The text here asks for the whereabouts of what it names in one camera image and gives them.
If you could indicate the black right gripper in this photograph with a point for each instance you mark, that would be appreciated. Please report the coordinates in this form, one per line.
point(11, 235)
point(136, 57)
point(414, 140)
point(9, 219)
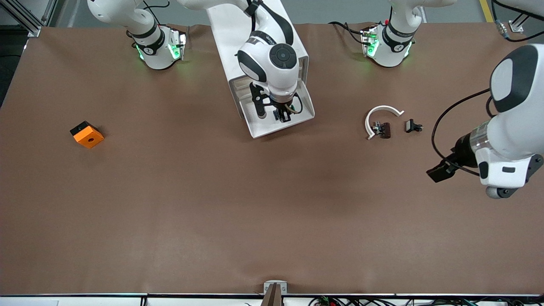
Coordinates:
point(281, 113)

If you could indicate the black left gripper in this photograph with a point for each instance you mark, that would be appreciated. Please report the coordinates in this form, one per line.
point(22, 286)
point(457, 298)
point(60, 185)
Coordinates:
point(462, 155)

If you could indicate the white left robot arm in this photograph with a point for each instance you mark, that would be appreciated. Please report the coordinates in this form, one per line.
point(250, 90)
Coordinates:
point(514, 136)

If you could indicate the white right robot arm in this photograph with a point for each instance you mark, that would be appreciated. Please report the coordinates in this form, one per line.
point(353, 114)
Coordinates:
point(155, 55)

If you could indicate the small black clip component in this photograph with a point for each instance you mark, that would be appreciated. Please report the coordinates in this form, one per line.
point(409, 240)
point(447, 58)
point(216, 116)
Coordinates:
point(411, 126)

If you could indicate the dark brown small component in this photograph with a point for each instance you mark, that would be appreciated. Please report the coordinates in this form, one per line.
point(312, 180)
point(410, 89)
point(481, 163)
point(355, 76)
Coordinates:
point(385, 130)

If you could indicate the white curved plastic piece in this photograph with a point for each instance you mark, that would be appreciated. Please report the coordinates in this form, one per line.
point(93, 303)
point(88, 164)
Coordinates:
point(384, 109)

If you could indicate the brown table cover sheet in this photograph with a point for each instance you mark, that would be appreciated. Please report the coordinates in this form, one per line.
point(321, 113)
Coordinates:
point(272, 212)

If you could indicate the orange box with black side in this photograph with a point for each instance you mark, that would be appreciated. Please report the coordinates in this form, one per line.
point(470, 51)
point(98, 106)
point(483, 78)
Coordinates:
point(89, 138)

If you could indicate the aluminium frame profile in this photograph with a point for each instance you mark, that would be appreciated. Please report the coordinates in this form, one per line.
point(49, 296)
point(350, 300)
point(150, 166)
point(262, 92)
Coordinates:
point(33, 32)
point(516, 27)

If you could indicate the grey metal bracket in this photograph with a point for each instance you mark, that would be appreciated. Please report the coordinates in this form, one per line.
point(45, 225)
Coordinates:
point(268, 286)

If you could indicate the brown camera mount bar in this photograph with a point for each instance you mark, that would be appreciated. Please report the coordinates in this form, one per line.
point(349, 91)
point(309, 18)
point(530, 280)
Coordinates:
point(272, 298)

